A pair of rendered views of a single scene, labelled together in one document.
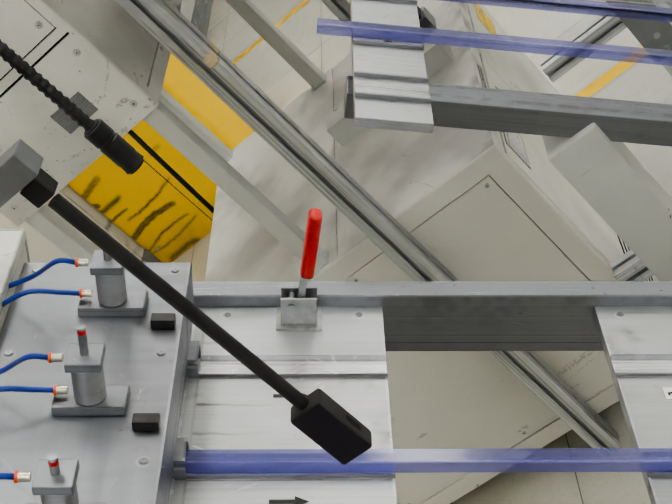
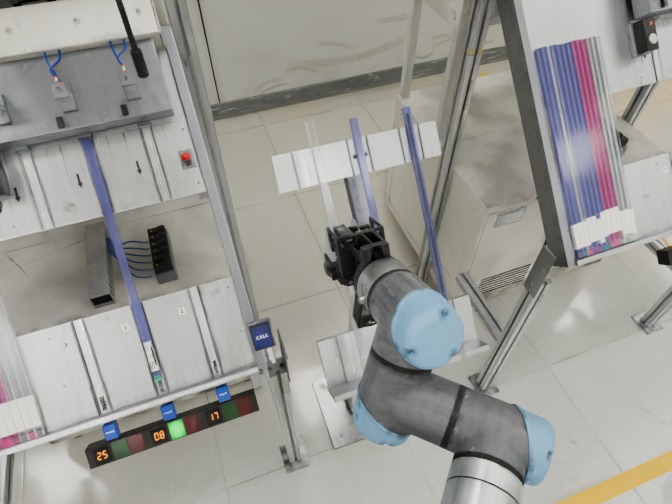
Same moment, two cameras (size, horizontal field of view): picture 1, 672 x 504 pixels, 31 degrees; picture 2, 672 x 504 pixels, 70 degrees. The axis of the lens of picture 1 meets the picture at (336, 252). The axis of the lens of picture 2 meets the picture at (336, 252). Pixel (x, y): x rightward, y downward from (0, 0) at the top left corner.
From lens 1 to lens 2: 0.92 m
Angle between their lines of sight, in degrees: 43
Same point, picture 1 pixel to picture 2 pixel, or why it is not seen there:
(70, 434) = (48, 96)
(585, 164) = not seen: hidden behind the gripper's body
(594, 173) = not seen: hidden behind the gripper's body
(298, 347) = (169, 163)
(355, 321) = (193, 182)
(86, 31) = not seen: outside the picture
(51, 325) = (111, 65)
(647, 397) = (176, 301)
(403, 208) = (459, 171)
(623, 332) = (216, 289)
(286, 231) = (440, 118)
